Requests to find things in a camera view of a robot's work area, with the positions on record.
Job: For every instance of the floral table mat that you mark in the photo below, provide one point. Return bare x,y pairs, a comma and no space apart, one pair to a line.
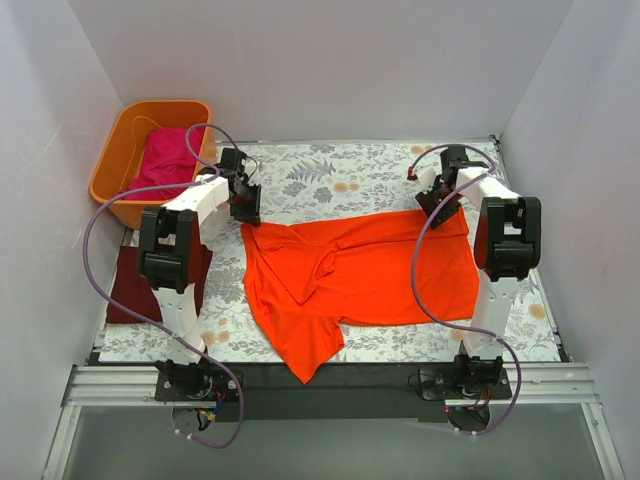
310,182

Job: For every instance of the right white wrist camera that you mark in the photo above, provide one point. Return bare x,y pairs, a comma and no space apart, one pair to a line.
424,177

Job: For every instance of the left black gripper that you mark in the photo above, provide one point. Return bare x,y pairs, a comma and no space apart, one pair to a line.
246,201

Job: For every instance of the pink t shirt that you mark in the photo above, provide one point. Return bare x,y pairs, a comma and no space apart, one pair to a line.
166,160

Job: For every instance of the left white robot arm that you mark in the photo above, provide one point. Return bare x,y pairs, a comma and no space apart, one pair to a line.
173,223

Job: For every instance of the aluminium frame rail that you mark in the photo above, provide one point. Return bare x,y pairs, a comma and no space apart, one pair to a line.
112,427

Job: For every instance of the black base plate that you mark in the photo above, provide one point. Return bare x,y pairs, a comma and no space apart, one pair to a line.
270,391

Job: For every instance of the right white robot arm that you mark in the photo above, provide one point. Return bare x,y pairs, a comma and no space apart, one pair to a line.
507,246

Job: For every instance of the folded dark red t shirt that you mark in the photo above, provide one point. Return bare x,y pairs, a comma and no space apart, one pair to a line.
130,290

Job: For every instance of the orange t shirt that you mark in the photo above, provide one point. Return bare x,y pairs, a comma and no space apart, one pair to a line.
304,281

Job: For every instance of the orange plastic basket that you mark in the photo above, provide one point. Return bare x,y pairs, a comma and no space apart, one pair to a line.
122,155

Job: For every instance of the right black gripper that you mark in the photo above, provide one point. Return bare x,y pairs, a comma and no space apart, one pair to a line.
439,207

